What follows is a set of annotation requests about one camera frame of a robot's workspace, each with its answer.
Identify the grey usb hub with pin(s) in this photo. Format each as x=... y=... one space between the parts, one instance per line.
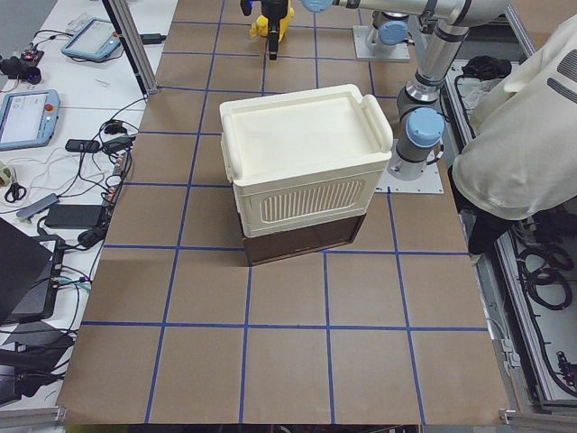
x=37 y=207

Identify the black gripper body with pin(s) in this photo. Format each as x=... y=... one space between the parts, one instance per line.
x=273 y=23

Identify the cream plastic storage box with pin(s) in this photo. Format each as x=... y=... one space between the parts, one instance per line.
x=303 y=158

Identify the person in cream sweater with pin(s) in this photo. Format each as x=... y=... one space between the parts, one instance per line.
x=523 y=157

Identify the black cloth bundle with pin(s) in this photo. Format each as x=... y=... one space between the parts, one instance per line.
x=486 y=68

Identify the black laptop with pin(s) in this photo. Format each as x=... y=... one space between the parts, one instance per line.
x=30 y=267

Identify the lower blue teach pendant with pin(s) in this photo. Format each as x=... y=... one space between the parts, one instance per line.
x=28 y=119

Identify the black power brick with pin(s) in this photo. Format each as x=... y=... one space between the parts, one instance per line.
x=64 y=216

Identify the blue teach pendant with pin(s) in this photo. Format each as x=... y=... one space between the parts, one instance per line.
x=28 y=119
x=95 y=41

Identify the upper blue teach pendant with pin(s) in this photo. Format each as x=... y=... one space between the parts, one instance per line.
x=95 y=41

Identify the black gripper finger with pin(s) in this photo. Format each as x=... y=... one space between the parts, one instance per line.
x=273 y=44

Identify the aluminium frame post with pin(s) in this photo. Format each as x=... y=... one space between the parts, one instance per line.
x=121 y=18

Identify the yellow plush toy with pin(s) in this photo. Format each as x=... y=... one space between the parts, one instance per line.
x=260 y=26

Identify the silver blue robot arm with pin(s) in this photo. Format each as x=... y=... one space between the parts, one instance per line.
x=385 y=39
x=454 y=20

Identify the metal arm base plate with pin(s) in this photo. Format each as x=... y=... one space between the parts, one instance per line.
x=417 y=182

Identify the black scissors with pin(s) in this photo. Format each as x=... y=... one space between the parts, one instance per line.
x=15 y=191

